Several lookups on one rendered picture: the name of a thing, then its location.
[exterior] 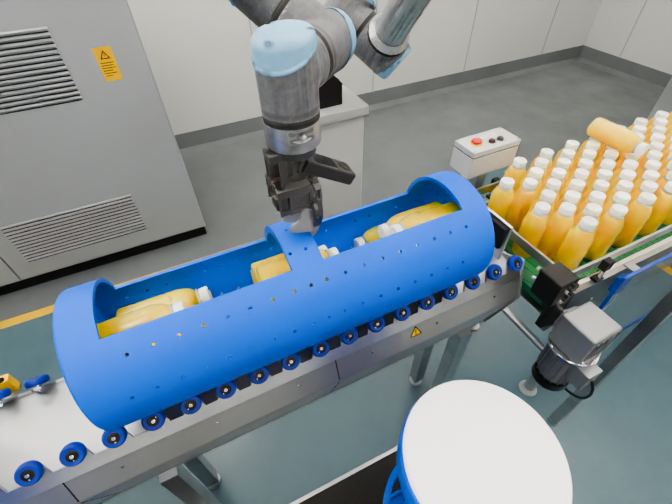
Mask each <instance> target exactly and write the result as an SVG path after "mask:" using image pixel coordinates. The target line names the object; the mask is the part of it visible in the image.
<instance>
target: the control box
mask: <svg viewBox="0 0 672 504"><path fill-rule="evenodd" d="M493 133H494V135H492V134H493ZM495 133H496V134H495ZM488 134H489V135H490V136H489V135H488ZM499 135H501V136H503V137H504V140H498V139H497V137H498V136H499ZM481 136H484V137H482V138H481ZM486 136H487V137H486ZM473 138H480V139H482V140H483V142H482V143H481V144H478V145H476V144H474V143H473V142H472V141H471V140H472V139H473ZM490 138H495V139H496V142H495V143H491V142H489V139H490ZM520 141H521V139H520V138H518V137H516V136H515V135H513V134H511V133H509V132H508V131H506V130H504V129H503V128H501V127H499V128H496V129H492V130H489V131H485V132H482V133H479V134H475V135H472V136H468V137H465V138H461V139H458V140H455V143H454V148H453V152H452V157H451V161H450V166H451V167H452V168H454V169H455V170H456V171H457V172H459V173H460V174H461V175H463V176H464V177H465V178H466V179H470V178H473V177H476V176H479V175H482V174H485V173H488V172H491V171H494V170H497V169H500V168H504V167H507V166H510V165H512V163H513V161H514V158H515V155H516V152H517V149H518V147H519V144H520Z"/></svg>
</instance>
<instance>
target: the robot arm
mask: <svg viewBox="0 0 672 504"><path fill-rule="evenodd" d="M228 1H229V2H230V3H231V5H232V6H233V7H236V8H237V9H238V10H239V11H241V12H242V13H243V14H244V15H245V16H246V17H247V18H248V19H250V20H251V21H252V22H253V23H254V24H255V25H256V26H257V27H259V28H258V29H257V30H256V31H255V32H254V33H253V35H252V37H251V51H252V53H251V61H252V65H253V67H254V70H255V76H256V82H257V88H258V94H259V100H260V106H261V112H262V117H263V118H262V119H263V125H264V131H265V137H266V143H267V146H268V147H264V148H262V150H263V156H264V161H265V167H266V172H267V173H265V179H266V184H267V190H268V195H269V197H272V202H273V204H274V206H275V208H276V210H277V211H279V212H280V215H281V218H282V217H284V221H285V222H286V223H294V224H293V225H292V226H291V227H290V231H291V233H303V232H310V233H311V235H312V236H314V235H315V234H316V233H317V231H318V229H319V227H320V225H321V224H322V220H323V205H322V189H321V184H320V182H319V180H318V179H317V178H318V177H321V178H325V179H328V180H332V181H336V182H340V183H344V184H348V185H350V184H351V183H352V182H353V180H354V178H355V177H356V174H355V173H354V172H353V171H352V169H351V168H350V167H349V165H348V164H347V163H345V162H342V161H339V160H336V159H333V158H329V157H326V156H323V155H320V154H316V147H317V146H318V145H319V144H320V142H321V127H320V102H319V87H321V86H322V85H323V84H324V83H325V82H326V81H327V80H329V79H330V78H331V77H332V76H333V75H334V74H335V73H337V72H339V71H341V70H342V69H343V68H344V67H345V66H346V65H347V63H348V61H349V60H350V59H351V58H352V56H353V54H355V55H356V56H357V57H358V58H359V59H360V60H361V61H362V62H363V63H364V64H365V65H366V66H368V67H369V68H370V69H371V70H372V71H373V72H374V73H375V74H376V75H378V76H379V77H380V78H382V79H386V78H388V77H389V76H390V75H391V73H392V72H393V71H394V70H395V69H396V68H397V67H398V66H399V64H400V63H401V62H402V61H403V60H404V59H405V57H406V56H407V55H408V54H409V52H410V51H411V49H412V48H411V46H410V44H409V40H410V31H411V30H412V28H413V27H414V25H415V24H416V22H417V21H418V19H419V18H420V16H421V15H422V14H423V12H424V11H425V9H426V8H427V6H428V5H429V3H430V2H431V0H388V2H387V4H386V6H385V8H384V10H383V12H382V13H379V14H377V13H376V12H375V11H374V10H375V9H376V4H375V2H374V1H373V0H327V1H326V3H325V4H324V5H323V6H322V5H321V4H320V3H319V2H318V1H317V0H228ZM268 181H269V183H268Z"/></svg>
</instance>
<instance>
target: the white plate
mask: <svg viewBox="0 0 672 504"><path fill-rule="evenodd" d="M403 460H404V466H405V471H406V474H407V477H408V481H409V483H410V486H411V488H412V490H413V492H414V494H415V497H416V498H417V500H418V502H419V503H420V504H572V481H571V474H570V470H569V466H568V463H567V459H566V457H565V454H564V452H563V450H562V448H561V445H560V443H559V442H558V440H557V438H556V436H555V435H554V433H553V432H552V430H551V429H550V427H549V426H548V425H547V424H546V422H545V421H544V420H543V419H542V418H541V416H540V415H539V414H538V413H537V412H536V411H535V410H534V409H533V408H531V407H530V406H529V405H528V404H527V403H525V402H524V401H523V400H521V399H520V398H519V397H517V396H516V395H514V394H512V393H511V392H509V391H507V390H505V389H503V388H500V387H498V386H496V385H493V384H490V383H486V382H482V381H476V380H456V381H450V382H446V383H443V384H441V385H438V386H436V387H434V388H433V389H431V390H429V391H428V392H427V393H425V394H424V395H423V396H422V397H421V398H420V399H419V400H418V402H417V403H416V404H415V406H414V407H413V409H412V410H411V412H410V414H409V417H408V419H407V422H406V425H405V429H404V435H403Z"/></svg>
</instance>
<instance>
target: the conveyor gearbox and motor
mask: <svg viewBox="0 0 672 504"><path fill-rule="evenodd" d="M553 326H554V328H553V329H552V330H551V331H550V333H549V335H548V343H547V345H546V346H545V347H544V349H543V350H542V352H541V353H540V354H539V356H538V357H537V358H538V359H537V360H536V361H535V363H534V364H533V366H532V375H533V377H534V379H535V380H536V382H537V383H538V384H539V385H540V386H542V387H543V388H545V389H547V390H550V391H561V390H563V389H565V390H566V391H567V392H568V393H569V394H571V395H572V396H574V397H576V398H578V399H587V398H589V397H591V396H592V395H593V393H594V382H593V381H594V380H595V379H596V378H597V377H598V376H599V375H600V374H601V373H602V372H603V370H602V369H601V368H600V367H598V366H597V365H596V364H595V363H596V362H597V361H598V360H599V358H600V352H602V353H603V352H604V351H605V350H606V348H607V347H608V346H609V345H610V344H611V343H612V342H613V341H614V340H615V339H616V338H617V337H618V336H619V334H621V333H622V332H621V331H622V327H621V326H620V325H619V324H618V323H616V322H615V321H614V320H613V319H612V318H610V317H609V316H608V315H607V314H605V313H604V312H603V311H602V310H601V309H599V308H598V307H597V306H596V305H595V304H593V303H592V302H590V301H589V302H587V303H585V304H583V305H581V306H574V307H572V308H570V309H565V310H564V311H563V312H561V313H560V314H559V315H558V317H557V319H556V321H555V322H554V324H553ZM570 383H571V384H572V385H573V386H574V387H575V388H576V389H577V390H581V389H582V388H584V387H586V386H587V385H589V384H591V390H590V393H589V394H588V395H586V396H583V397H582V396H578V395H576V394H574V393H572V392H571V391H570V390H568V389H567V388H566V387H567V385H568V384H570Z"/></svg>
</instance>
